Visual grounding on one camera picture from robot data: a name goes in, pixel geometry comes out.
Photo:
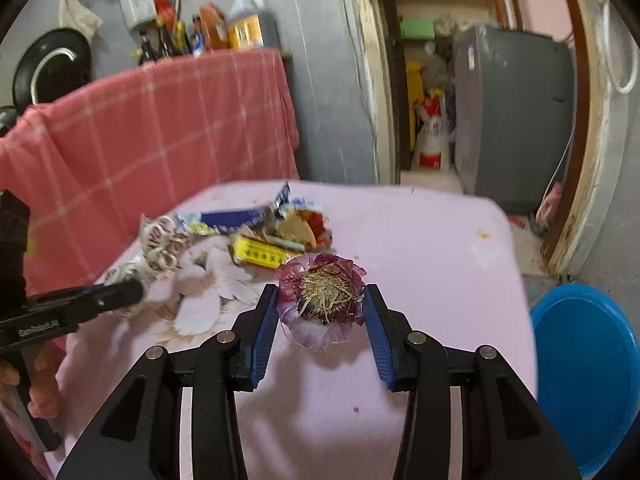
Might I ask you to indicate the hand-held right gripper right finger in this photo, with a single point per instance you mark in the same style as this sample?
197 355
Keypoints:
376 340

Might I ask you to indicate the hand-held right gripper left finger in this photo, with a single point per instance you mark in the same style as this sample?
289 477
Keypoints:
264 340

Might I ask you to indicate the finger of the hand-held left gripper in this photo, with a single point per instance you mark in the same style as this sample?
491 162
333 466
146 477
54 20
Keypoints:
112 294

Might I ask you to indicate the red white patterned wrapper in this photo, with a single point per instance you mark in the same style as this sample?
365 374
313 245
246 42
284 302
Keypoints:
160 240

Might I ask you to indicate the red onion root scrap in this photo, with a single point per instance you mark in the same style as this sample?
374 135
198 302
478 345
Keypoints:
320 290

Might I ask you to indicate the yellow snack wrapper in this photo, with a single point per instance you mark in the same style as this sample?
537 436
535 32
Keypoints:
260 252

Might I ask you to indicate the orange snack bag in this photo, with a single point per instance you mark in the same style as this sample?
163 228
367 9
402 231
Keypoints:
300 227

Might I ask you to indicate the blue snack wrapper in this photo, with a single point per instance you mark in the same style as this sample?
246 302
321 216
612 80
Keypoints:
230 218

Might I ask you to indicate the blue plastic bucket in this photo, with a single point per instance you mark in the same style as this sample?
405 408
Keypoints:
585 370

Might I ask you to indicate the person's left hand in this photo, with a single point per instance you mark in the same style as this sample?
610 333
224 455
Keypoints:
42 385

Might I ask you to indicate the pink floral tablecloth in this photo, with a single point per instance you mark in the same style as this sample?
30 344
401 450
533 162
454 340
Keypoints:
425 260

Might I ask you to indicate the pink checked cloth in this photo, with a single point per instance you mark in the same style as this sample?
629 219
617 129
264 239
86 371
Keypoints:
150 135

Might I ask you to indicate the black pan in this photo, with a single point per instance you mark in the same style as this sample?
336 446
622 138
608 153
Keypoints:
30 70

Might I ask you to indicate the white red sack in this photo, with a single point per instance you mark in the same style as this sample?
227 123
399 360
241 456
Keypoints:
432 135

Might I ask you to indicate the pink broom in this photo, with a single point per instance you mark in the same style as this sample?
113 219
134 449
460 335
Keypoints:
549 205

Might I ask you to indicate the dark glass bottle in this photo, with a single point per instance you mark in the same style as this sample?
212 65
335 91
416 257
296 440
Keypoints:
146 50

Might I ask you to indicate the white hanging towel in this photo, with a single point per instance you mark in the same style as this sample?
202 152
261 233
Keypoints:
80 15

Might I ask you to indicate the dark bottle yellow label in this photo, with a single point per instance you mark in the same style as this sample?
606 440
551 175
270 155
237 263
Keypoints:
165 42

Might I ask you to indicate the dark wooden door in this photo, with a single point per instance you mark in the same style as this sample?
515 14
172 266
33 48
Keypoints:
392 85

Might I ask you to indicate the grey appliance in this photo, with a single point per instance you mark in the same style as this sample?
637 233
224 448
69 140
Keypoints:
510 120

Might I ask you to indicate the yellow bag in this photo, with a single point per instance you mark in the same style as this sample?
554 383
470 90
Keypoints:
414 85

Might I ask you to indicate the metal utensil holder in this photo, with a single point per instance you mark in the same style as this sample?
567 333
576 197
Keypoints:
137 10

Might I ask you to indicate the bottle with blue label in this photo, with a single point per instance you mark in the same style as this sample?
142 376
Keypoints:
198 40

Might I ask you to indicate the orange sauce bottle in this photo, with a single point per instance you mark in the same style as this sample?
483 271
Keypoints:
212 27

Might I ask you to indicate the large dark oil jug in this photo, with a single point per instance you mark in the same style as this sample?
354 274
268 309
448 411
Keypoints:
245 30

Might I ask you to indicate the green box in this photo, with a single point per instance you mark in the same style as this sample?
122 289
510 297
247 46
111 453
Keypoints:
417 29

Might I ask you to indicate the wooden door frame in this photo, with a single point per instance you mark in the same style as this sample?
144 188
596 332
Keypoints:
372 110

